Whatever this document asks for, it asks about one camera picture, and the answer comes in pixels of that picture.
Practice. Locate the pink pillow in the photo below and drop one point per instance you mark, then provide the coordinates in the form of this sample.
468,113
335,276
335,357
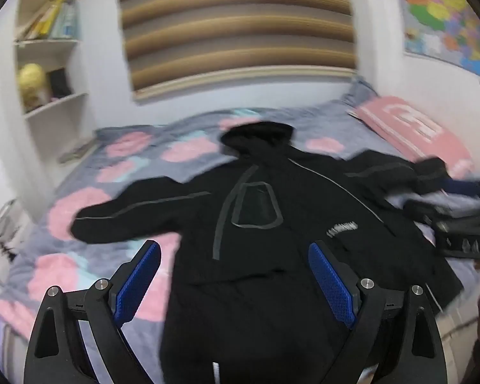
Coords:
414,134

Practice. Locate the grey floral bed blanket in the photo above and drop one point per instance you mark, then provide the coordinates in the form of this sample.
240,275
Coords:
180,152

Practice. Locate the striped brown window blind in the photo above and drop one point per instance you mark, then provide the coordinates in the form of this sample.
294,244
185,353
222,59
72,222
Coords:
172,45

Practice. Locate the white corner bookshelf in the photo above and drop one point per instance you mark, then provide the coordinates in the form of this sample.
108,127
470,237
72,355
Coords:
61,130

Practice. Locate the black hooded jacket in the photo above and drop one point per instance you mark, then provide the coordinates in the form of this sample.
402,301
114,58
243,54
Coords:
244,305

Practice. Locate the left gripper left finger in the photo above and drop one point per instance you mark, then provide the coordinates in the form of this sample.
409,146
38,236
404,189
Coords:
56,350

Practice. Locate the colourful wall map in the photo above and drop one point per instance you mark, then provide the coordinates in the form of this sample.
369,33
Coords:
445,30

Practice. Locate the small black box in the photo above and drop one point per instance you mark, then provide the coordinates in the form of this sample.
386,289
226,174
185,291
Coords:
59,83

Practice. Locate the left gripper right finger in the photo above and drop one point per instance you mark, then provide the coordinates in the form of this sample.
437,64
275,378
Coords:
414,353

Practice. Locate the row of books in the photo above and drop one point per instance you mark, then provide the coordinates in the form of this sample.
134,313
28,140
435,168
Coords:
45,20

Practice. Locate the yellow round plush toy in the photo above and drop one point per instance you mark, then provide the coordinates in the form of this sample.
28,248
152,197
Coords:
33,86

